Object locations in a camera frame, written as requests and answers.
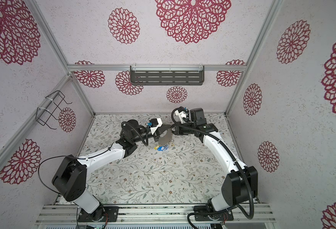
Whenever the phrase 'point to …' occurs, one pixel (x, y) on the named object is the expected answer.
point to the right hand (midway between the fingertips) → (168, 127)
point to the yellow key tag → (156, 147)
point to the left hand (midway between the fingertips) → (169, 126)
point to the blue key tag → (161, 148)
